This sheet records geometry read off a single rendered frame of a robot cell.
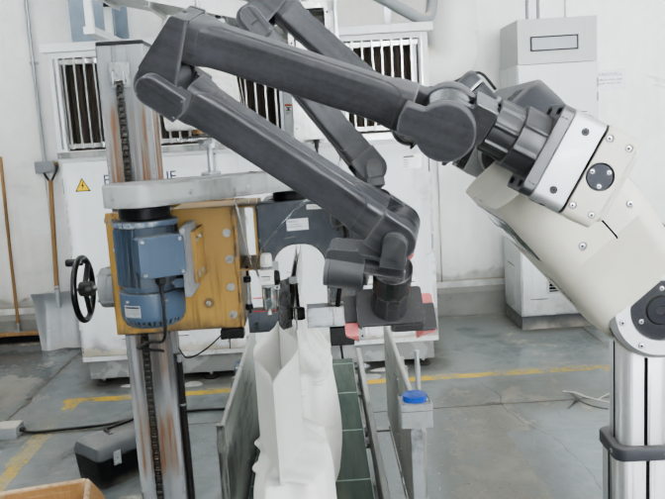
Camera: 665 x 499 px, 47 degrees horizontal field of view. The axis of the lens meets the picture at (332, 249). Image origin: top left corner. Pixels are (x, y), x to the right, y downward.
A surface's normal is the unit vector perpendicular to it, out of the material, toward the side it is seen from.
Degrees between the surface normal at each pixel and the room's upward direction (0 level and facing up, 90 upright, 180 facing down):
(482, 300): 90
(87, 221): 90
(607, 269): 115
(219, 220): 90
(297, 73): 105
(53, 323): 76
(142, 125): 90
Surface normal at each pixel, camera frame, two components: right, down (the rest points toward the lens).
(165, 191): 0.64, 0.08
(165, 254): 0.44, 0.11
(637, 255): 0.36, 0.53
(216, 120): -0.09, 0.47
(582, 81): 0.02, 0.15
